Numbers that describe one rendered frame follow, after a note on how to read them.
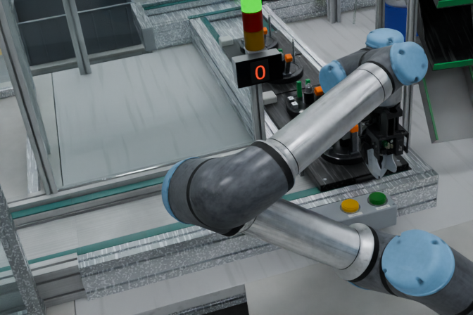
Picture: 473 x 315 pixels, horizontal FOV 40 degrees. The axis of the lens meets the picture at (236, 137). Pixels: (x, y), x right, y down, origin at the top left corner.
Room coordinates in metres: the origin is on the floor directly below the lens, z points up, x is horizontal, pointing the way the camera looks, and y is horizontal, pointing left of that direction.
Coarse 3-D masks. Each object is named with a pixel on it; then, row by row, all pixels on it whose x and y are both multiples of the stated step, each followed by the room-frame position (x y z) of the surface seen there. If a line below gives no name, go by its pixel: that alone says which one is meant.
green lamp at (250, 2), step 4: (244, 0) 1.48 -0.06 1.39; (248, 0) 1.47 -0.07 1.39; (252, 0) 1.47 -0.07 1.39; (256, 0) 1.47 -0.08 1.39; (260, 0) 1.48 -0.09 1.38; (244, 4) 1.48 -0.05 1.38; (248, 4) 1.47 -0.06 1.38; (252, 4) 1.47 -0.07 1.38; (256, 4) 1.47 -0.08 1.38; (260, 4) 1.48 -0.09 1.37; (244, 8) 1.48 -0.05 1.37; (248, 8) 1.47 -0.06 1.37; (252, 8) 1.47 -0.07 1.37; (256, 8) 1.47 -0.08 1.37; (260, 8) 1.48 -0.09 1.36; (244, 12) 1.48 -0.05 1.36; (248, 12) 1.47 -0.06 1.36; (252, 12) 1.47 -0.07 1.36
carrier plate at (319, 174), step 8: (320, 160) 1.39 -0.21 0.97; (400, 160) 1.35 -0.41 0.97; (312, 168) 1.36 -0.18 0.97; (320, 168) 1.35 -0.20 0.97; (328, 168) 1.35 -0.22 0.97; (336, 168) 1.34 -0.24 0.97; (344, 168) 1.34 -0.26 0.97; (352, 168) 1.34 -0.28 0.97; (360, 168) 1.33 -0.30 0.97; (400, 168) 1.33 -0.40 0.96; (312, 176) 1.33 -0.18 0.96; (320, 176) 1.32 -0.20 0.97; (328, 176) 1.31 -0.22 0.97; (336, 176) 1.31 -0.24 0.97; (344, 176) 1.30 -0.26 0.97; (352, 176) 1.30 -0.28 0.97; (360, 176) 1.30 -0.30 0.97; (320, 184) 1.28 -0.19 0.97; (328, 184) 1.28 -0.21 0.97; (336, 184) 1.29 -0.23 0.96; (344, 184) 1.29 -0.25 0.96
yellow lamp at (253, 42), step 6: (246, 36) 1.48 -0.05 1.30; (252, 36) 1.47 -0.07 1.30; (258, 36) 1.47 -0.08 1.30; (246, 42) 1.48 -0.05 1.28; (252, 42) 1.47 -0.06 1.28; (258, 42) 1.47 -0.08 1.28; (264, 42) 1.49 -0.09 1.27; (246, 48) 1.48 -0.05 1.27; (252, 48) 1.47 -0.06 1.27; (258, 48) 1.47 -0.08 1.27
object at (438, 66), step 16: (432, 0) 1.61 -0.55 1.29; (432, 16) 1.56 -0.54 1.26; (448, 16) 1.55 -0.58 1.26; (464, 16) 1.54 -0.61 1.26; (432, 32) 1.51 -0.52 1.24; (448, 32) 1.50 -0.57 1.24; (464, 32) 1.50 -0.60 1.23; (432, 48) 1.46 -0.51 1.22; (448, 48) 1.46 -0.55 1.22; (464, 48) 1.45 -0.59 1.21; (432, 64) 1.40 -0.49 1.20; (448, 64) 1.39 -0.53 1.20; (464, 64) 1.40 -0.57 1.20
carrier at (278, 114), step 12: (300, 84) 1.70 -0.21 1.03; (264, 96) 1.73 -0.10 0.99; (276, 96) 1.73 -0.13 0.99; (288, 96) 1.75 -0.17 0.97; (300, 96) 1.70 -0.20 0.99; (312, 96) 1.66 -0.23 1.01; (264, 108) 1.71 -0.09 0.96; (276, 108) 1.69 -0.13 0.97; (288, 108) 1.65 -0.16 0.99; (300, 108) 1.64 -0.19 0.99; (276, 120) 1.62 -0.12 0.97; (288, 120) 1.61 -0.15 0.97
